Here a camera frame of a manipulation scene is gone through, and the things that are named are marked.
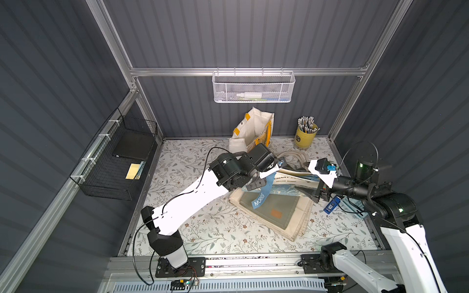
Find cream tote blue print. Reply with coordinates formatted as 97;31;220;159
252;159;320;201

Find cream tote bag front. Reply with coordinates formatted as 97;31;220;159
228;149;316;242

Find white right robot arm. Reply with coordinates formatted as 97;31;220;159
298;158;447;293

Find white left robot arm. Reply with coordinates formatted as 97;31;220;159
140;143;283;269

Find blue black marker device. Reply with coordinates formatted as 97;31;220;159
323;196;341;214

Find yellow pencil cup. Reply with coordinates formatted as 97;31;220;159
294;124;319;150

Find bundle of pencils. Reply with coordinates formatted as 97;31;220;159
298;116;320;134

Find white tube in basket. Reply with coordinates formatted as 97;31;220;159
236;92;263;100

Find yellow sticky notepad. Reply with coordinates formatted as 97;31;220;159
125;164;140;180

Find small green circuit board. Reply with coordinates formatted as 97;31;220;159
169;279;194;292

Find black notebook in basket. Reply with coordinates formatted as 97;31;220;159
112;131;155;161

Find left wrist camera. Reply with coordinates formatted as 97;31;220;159
259;157;286;179

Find cream tote yellow handles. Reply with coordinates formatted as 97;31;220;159
228;107;275;153

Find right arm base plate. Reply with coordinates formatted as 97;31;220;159
297;254;326;274

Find white wire wall basket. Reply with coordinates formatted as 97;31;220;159
212;70;296;103

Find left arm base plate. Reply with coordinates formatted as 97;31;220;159
155;257;206;278

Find black wire wall basket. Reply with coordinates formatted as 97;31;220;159
70;110;158;201

